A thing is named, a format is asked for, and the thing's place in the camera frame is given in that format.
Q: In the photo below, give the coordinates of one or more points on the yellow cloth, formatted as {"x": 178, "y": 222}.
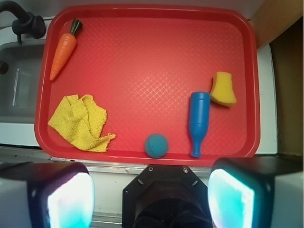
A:
{"x": 80, "y": 122}

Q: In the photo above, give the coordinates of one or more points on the yellow sponge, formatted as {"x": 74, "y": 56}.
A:
{"x": 222, "y": 91}

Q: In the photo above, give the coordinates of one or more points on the red plastic tray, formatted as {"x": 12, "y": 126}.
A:
{"x": 141, "y": 63}

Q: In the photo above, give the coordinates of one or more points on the black faucet knob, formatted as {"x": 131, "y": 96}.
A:
{"x": 3, "y": 67}

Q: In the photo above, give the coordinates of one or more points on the blue textured ball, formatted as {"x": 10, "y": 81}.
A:
{"x": 156, "y": 145}

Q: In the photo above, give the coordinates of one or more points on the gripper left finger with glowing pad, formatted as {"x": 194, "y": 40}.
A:
{"x": 46, "y": 195}

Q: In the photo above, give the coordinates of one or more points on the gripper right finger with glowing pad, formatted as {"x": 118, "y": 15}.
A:
{"x": 257, "y": 192}

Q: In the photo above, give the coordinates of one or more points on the orange toy carrot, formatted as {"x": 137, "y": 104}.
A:
{"x": 65, "y": 48}

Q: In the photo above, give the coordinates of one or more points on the black faucet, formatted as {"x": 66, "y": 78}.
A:
{"x": 26, "y": 22}

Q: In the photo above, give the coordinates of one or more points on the blue toy bottle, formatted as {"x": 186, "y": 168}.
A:
{"x": 198, "y": 123}

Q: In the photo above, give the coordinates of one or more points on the grey sink basin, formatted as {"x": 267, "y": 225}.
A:
{"x": 19, "y": 85}

